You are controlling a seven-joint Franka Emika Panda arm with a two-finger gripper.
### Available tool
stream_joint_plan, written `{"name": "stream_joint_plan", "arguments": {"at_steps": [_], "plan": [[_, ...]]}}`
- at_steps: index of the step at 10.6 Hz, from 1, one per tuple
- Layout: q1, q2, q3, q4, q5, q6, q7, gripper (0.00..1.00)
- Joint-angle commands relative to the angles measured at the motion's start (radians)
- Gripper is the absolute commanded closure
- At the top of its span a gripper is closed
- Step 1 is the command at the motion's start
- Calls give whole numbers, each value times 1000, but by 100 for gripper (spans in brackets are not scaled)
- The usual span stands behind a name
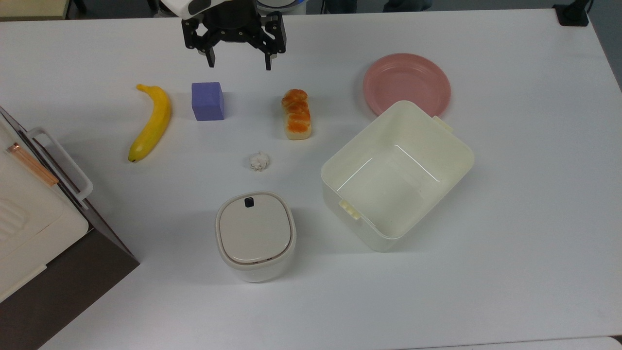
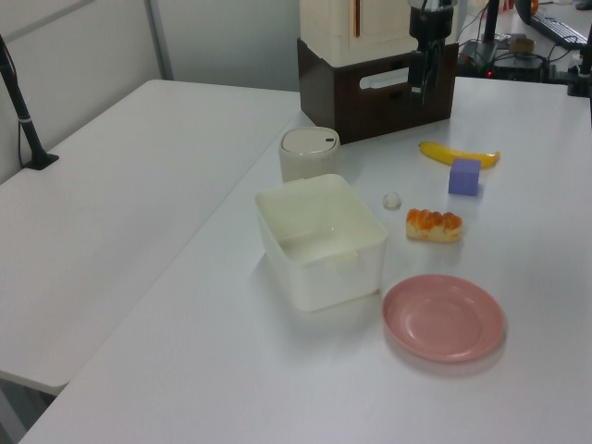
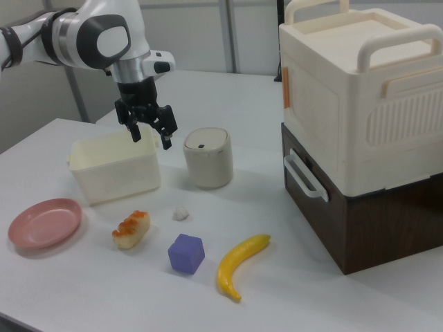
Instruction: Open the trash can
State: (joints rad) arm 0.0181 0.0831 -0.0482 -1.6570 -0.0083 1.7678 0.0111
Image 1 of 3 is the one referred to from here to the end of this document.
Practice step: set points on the glazed bread loaf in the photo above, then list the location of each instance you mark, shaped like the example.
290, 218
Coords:
297, 114

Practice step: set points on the crumpled white paper ball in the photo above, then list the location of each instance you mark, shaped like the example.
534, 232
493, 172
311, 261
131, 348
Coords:
258, 161

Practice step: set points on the cream plastic bin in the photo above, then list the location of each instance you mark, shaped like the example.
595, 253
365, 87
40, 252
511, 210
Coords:
396, 177

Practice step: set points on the purple foam cube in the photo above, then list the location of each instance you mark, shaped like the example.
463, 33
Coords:
208, 100

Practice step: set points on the white toaster oven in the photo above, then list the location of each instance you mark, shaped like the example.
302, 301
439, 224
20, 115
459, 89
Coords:
43, 228

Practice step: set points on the yellow banana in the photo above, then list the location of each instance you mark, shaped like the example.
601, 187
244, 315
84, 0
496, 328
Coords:
151, 123

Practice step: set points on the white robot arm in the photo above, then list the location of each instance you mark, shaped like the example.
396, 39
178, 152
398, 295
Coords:
187, 7

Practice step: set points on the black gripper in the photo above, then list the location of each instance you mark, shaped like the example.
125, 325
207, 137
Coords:
228, 22

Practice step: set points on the pink plate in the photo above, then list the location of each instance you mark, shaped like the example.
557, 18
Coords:
406, 84

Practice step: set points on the white lidded trash can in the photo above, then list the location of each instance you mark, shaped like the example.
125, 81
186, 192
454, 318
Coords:
254, 234

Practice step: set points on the black table clamp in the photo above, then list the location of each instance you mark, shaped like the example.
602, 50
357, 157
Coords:
572, 13

